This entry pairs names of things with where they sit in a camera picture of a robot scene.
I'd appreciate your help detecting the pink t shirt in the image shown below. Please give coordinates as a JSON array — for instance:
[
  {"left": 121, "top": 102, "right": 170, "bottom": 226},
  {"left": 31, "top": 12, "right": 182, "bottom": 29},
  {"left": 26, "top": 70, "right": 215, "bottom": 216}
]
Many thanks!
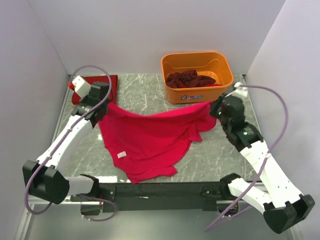
[{"left": 99, "top": 102, "right": 217, "bottom": 184}]

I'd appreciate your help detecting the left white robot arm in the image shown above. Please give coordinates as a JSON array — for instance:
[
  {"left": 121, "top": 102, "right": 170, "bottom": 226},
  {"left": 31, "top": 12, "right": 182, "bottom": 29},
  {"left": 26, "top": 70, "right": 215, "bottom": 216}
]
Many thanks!
[{"left": 22, "top": 82, "right": 110, "bottom": 205}]

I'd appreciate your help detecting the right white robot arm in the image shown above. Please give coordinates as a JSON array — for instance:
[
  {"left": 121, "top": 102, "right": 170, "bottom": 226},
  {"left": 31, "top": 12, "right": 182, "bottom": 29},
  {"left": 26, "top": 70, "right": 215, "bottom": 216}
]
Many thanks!
[{"left": 209, "top": 93, "right": 315, "bottom": 234}]

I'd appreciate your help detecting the folded red t shirt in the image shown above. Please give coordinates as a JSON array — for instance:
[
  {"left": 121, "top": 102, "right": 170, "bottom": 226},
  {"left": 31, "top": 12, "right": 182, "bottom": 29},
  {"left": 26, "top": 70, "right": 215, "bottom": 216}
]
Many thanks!
[{"left": 71, "top": 75, "right": 118, "bottom": 105}]

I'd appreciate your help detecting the dark maroon t shirt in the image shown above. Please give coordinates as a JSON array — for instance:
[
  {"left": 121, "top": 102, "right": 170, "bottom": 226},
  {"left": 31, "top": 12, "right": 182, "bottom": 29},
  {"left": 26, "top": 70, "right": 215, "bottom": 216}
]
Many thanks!
[{"left": 165, "top": 70, "right": 216, "bottom": 89}]

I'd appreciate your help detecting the orange plastic tub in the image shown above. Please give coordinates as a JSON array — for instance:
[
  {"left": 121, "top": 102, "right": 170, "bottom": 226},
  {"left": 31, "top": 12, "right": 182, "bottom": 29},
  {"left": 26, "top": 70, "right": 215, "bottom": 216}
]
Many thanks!
[{"left": 161, "top": 51, "right": 234, "bottom": 104}]

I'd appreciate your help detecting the black base beam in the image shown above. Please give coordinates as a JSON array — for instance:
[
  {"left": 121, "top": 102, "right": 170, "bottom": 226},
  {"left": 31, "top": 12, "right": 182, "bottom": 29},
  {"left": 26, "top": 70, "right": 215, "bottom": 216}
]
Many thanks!
[{"left": 72, "top": 181, "right": 241, "bottom": 213}]

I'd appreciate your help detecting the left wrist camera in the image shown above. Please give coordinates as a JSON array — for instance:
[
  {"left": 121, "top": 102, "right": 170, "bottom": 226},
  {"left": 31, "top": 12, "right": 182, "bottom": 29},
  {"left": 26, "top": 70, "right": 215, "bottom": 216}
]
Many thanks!
[{"left": 68, "top": 75, "right": 91, "bottom": 99}]

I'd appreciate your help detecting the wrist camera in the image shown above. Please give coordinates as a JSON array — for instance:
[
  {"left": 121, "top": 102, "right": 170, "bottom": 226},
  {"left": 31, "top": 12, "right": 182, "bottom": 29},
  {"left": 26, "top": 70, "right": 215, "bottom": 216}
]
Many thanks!
[
  {"left": 230, "top": 82, "right": 249, "bottom": 99},
  {"left": 68, "top": 75, "right": 91, "bottom": 99}
]

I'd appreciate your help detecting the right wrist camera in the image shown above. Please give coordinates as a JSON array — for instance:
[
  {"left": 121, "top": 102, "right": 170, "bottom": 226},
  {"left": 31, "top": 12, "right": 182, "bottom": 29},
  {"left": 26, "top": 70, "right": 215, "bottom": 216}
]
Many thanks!
[{"left": 230, "top": 82, "right": 249, "bottom": 99}]

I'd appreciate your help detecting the aluminium frame rail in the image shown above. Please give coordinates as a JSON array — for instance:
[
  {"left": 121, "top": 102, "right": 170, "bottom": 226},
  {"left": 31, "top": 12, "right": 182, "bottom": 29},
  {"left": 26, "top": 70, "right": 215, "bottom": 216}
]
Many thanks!
[{"left": 14, "top": 87, "right": 69, "bottom": 240}]

